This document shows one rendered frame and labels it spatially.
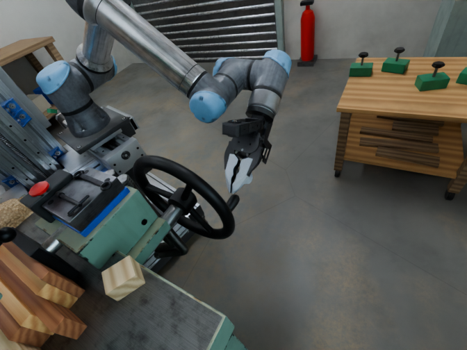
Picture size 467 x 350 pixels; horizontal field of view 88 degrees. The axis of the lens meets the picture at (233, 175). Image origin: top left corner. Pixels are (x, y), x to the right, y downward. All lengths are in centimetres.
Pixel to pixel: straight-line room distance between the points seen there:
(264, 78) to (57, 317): 58
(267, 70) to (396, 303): 111
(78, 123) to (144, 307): 79
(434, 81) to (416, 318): 104
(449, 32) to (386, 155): 89
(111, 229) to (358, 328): 109
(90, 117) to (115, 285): 75
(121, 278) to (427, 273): 131
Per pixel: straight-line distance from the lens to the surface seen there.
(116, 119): 109
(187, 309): 39
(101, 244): 46
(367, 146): 166
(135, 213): 48
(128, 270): 41
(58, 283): 45
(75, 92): 103
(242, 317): 130
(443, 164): 166
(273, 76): 62
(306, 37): 300
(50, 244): 50
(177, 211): 58
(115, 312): 44
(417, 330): 136
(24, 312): 46
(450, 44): 217
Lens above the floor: 125
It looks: 45 degrees down
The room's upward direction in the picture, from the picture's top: 17 degrees counter-clockwise
